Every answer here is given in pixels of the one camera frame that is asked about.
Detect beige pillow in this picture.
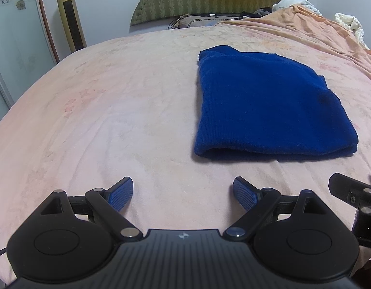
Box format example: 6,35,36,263
169,14,243,30

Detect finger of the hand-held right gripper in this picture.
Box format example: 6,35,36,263
328,173,371,248

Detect peach blanket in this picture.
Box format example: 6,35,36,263
217,5,371,82

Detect blue beaded sweater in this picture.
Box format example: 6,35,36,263
194,45,359,161

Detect cream crumpled cloth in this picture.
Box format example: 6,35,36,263
335,13,370,49

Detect white quilt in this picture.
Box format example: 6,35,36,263
273,0,323,15

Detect gold tower fan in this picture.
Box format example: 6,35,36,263
55,0,87,53

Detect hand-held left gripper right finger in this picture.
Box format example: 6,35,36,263
224,177,329,242

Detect pink bed sheet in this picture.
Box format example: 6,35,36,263
0,24,371,286

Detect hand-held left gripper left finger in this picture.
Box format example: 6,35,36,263
41,176,144,242

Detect dark clothes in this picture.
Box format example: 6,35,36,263
241,7,276,19

